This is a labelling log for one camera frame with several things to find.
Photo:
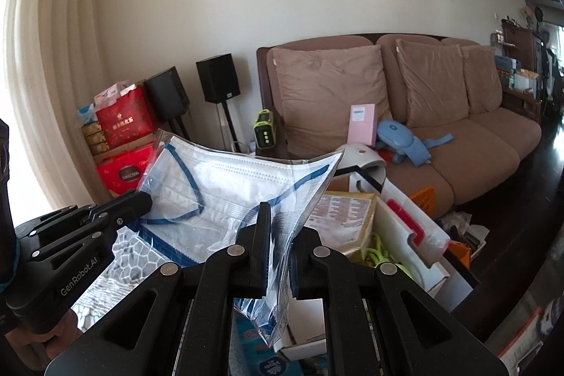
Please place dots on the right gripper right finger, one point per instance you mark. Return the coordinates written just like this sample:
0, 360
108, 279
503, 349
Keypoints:
319, 272

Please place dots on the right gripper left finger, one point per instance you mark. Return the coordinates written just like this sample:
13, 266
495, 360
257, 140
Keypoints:
208, 291

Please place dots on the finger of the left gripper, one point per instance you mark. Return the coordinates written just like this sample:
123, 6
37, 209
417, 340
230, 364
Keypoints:
71, 216
126, 208

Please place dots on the tan paper package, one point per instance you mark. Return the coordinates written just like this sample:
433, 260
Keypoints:
344, 222

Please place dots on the blue face mask pack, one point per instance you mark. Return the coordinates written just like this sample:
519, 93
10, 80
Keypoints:
202, 199

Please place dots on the left hand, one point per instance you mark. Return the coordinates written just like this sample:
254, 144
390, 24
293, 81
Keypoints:
35, 351

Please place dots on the red collection gift box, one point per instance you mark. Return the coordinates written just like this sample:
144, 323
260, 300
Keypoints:
123, 172

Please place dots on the grey patterned blanket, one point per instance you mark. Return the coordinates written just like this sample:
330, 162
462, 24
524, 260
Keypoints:
135, 260

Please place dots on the blue tissue pack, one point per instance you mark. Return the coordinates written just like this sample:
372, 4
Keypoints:
249, 355

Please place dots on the white cardboard box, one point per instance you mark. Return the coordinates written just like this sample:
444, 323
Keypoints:
399, 227

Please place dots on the red tea gift bag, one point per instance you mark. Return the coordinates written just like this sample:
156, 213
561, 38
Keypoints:
128, 119

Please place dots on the white helmet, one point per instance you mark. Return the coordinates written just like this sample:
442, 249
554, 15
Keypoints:
362, 156

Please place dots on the orange plastic crate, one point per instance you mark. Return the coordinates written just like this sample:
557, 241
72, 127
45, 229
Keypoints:
455, 224

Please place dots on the left black speaker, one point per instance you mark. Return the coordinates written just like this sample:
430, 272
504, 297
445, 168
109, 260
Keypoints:
166, 94

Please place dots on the green black lantern device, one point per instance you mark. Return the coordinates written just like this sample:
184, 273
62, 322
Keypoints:
264, 129

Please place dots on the pink booklet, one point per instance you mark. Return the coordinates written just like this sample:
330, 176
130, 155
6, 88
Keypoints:
362, 124

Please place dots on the blue plush toy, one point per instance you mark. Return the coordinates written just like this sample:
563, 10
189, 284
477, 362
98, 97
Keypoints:
405, 144

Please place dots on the cream curtain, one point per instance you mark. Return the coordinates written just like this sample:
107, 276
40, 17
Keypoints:
54, 69

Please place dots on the brown sofa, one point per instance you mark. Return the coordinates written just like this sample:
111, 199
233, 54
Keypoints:
445, 90

